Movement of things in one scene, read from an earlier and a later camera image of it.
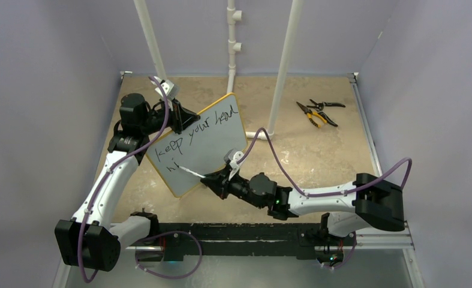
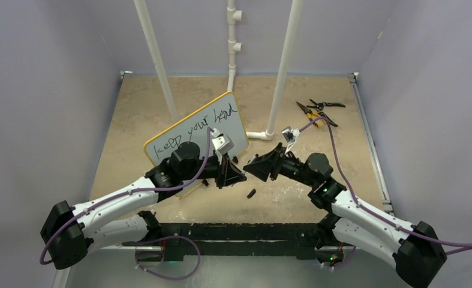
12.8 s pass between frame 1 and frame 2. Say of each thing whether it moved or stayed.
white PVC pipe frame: stayed
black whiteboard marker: moved
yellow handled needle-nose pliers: stayed
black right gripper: moved
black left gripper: moved
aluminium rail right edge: stayed
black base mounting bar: stayed
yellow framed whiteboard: stayed
